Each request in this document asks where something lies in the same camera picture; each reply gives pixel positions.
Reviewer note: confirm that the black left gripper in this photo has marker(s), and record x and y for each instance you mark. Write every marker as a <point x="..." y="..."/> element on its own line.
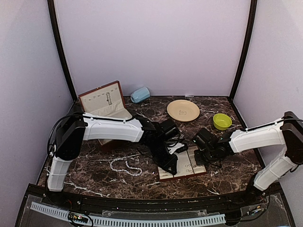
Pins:
<point x="168" y="163"/>

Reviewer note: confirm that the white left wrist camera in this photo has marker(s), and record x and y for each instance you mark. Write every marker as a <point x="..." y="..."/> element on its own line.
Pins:
<point x="178" y="148"/>

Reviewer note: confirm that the cream ceramic plate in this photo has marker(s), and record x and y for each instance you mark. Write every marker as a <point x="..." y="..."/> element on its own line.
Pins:
<point x="183" y="110"/>

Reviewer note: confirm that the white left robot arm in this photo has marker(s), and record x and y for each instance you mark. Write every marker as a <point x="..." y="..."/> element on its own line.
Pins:
<point x="66" y="137"/>

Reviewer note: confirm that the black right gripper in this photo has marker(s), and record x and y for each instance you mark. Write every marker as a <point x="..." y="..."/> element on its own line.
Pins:
<point x="199" y="161"/>

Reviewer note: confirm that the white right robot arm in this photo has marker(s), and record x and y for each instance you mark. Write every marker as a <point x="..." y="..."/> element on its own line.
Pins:
<point x="286" y="131"/>

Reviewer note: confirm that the light blue cup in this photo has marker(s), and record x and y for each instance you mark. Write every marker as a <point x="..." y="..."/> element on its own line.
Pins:
<point x="140" y="95"/>

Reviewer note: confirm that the red earring tray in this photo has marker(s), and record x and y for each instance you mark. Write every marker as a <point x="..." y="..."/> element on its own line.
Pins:
<point x="186" y="167"/>

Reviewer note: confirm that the white slotted cable duct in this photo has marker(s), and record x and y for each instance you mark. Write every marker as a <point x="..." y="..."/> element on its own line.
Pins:
<point x="119" y="219"/>

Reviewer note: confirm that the green small bowl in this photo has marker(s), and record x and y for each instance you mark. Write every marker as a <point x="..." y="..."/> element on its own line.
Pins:
<point x="221" y="121"/>

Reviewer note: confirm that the red wooden jewelry box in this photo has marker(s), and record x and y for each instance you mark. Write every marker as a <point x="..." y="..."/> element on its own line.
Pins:
<point x="105" y="101"/>

